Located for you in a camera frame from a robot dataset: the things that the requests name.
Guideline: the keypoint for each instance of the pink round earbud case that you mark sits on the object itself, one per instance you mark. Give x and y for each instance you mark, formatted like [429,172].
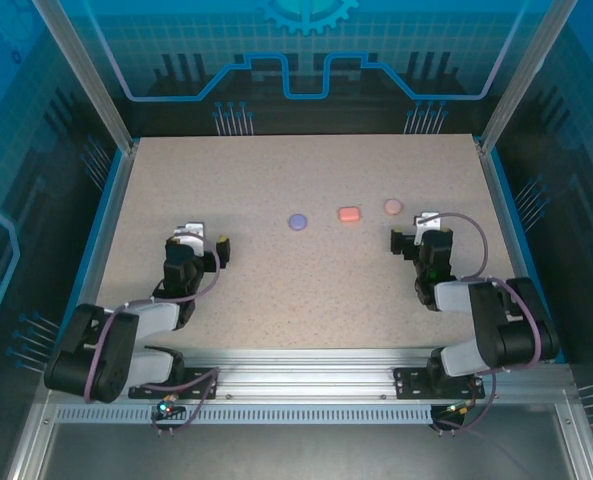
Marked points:
[392,206]

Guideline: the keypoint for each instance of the coral rectangular earbud case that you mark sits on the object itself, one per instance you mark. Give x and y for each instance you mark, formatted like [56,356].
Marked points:
[350,215]

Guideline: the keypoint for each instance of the purple round earbud case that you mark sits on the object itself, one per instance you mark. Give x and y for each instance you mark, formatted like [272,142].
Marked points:
[297,222]

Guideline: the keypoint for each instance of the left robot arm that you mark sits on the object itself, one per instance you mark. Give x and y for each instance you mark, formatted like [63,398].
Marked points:
[158,315]

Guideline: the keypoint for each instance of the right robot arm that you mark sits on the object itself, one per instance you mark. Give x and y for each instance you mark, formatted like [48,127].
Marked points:
[453,297]

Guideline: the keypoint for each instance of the blue edge strip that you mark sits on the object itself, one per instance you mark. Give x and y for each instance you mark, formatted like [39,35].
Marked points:
[108,200]
[507,200]

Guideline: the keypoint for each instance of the aluminium front beam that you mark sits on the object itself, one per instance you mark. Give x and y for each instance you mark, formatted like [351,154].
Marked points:
[301,370]

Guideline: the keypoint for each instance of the small LED circuit board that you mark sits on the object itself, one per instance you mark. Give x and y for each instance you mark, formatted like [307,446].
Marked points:
[451,411]
[165,407]

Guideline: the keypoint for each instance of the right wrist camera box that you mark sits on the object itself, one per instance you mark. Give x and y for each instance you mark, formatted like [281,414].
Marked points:
[426,227]

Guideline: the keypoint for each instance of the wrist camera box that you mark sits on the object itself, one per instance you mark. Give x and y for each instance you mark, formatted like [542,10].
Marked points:
[426,227]
[191,232]

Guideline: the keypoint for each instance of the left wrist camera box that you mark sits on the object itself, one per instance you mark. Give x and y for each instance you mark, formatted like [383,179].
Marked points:
[191,232]

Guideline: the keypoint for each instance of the aluminium side rail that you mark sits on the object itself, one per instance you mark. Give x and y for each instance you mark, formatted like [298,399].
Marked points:
[118,200]
[497,200]

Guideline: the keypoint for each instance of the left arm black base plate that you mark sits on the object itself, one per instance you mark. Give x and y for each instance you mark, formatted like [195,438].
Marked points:
[196,392]

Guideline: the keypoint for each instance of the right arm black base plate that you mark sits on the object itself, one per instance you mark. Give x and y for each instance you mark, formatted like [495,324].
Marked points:
[411,382]

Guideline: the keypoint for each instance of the aluminium frame post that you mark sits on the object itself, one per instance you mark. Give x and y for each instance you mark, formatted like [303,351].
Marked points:
[525,70]
[87,70]

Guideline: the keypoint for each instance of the aluminium lower frame bar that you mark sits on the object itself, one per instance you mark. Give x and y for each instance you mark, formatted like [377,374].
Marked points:
[578,440]
[36,435]

